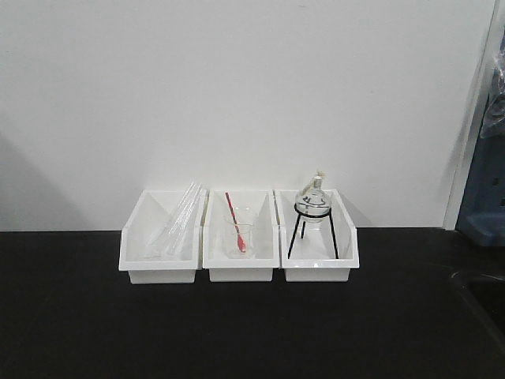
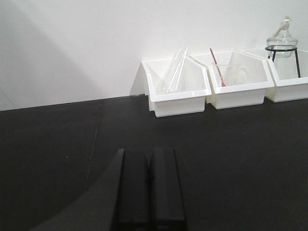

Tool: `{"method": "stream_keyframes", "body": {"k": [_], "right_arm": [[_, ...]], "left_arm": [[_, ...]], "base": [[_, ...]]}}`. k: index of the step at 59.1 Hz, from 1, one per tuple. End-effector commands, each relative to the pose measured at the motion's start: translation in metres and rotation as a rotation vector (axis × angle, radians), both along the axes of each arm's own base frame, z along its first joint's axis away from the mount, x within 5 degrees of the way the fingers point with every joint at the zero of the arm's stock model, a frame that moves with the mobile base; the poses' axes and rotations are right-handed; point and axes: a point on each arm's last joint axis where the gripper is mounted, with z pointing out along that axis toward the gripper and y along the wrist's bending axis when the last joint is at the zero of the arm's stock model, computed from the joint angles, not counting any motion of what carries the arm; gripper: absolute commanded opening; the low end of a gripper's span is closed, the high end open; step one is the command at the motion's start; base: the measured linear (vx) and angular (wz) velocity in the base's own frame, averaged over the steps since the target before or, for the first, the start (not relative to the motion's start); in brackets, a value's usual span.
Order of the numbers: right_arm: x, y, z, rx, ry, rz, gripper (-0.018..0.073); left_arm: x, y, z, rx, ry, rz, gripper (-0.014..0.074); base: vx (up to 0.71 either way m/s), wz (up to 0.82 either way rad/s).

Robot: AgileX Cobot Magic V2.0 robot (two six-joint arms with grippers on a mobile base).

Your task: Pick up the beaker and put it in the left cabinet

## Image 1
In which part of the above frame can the small glass funnel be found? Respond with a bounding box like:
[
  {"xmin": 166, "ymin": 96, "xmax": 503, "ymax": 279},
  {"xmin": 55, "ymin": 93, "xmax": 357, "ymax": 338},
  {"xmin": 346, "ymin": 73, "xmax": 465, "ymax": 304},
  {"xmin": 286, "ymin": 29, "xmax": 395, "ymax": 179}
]
[{"xmin": 144, "ymin": 238, "xmax": 166, "ymax": 259}]

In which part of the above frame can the white storage bin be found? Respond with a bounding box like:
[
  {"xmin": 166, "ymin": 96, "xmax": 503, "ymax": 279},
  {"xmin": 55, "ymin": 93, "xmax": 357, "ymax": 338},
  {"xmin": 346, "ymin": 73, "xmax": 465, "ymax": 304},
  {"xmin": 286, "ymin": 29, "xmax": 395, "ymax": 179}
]
[
  {"xmin": 273, "ymin": 189, "xmax": 360, "ymax": 282},
  {"xmin": 202, "ymin": 189, "xmax": 280, "ymax": 282},
  {"xmin": 118, "ymin": 189, "xmax": 208, "ymax": 284}
]

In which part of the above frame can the middle white storage bin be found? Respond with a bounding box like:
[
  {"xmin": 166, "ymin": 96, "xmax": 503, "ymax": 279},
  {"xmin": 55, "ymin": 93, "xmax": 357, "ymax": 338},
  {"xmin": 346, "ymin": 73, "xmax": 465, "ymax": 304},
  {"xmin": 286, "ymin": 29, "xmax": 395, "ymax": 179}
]
[{"xmin": 202, "ymin": 189, "xmax": 280, "ymax": 282}]

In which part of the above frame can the right white storage bin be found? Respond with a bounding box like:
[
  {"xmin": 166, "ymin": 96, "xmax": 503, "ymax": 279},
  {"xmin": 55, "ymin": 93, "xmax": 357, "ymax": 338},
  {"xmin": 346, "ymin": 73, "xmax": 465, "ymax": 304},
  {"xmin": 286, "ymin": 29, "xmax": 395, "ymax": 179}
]
[{"xmin": 273, "ymin": 189, "xmax": 360, "ymax": 282}]

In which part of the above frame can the black wire tripod stand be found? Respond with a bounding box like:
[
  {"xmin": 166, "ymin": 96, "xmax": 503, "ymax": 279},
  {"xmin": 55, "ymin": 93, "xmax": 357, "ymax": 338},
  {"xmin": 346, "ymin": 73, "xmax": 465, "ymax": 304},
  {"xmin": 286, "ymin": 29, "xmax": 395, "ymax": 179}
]
[{"xmin": 286, "ymin": 202, "xmax": 340, "ymax": 260}]

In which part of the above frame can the red stirring spoon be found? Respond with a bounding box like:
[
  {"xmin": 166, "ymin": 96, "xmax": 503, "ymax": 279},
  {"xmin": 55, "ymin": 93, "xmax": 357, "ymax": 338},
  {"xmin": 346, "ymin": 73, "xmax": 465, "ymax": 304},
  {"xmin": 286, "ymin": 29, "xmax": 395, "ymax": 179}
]
[{"xmin": 225, "ymin": 192, "xmax": 247, "ymax": 253}]

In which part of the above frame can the black sink basin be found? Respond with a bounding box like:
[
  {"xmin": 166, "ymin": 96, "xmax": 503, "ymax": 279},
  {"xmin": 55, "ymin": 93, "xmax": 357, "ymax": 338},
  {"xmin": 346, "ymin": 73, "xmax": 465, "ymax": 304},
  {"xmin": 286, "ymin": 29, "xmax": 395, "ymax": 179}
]
[{"xmin": 451, "ymin": 271, "xmax": 504, "ymax": 352}]

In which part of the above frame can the clear glass beaker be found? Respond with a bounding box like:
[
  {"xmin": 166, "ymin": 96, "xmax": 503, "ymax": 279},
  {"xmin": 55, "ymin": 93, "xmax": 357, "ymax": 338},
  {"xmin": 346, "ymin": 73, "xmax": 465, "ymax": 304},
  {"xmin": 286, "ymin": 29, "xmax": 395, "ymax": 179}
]
[{"xmin": 223, "ymin": 207, "xmax": 256, "ymax": 259}]

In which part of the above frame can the blue grey equipment at right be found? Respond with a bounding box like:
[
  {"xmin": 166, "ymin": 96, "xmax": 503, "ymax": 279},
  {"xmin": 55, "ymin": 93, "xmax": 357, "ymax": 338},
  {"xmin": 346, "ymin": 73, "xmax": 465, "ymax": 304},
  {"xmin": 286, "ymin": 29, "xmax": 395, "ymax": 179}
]
[{"xmin": 456, "ymin": 41, "xmax": 504, "ymax": 247}]

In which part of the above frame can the left white storage bin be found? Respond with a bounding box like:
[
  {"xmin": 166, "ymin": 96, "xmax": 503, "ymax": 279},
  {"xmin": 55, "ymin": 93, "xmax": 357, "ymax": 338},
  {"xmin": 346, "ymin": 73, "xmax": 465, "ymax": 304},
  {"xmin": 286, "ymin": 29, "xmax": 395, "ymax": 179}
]
[{"xmin": 118, "ymin": 189, "xmax": 208, "ymax": 284}]

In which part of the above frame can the glass alcohol lamp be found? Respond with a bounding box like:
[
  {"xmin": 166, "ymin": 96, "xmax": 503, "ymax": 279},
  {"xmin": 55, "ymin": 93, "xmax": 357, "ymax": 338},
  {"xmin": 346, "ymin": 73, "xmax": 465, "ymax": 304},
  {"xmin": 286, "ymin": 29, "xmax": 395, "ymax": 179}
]
[{"xmin": 295, "ymin": 171, "xmax": 331, "ymax": 223}]

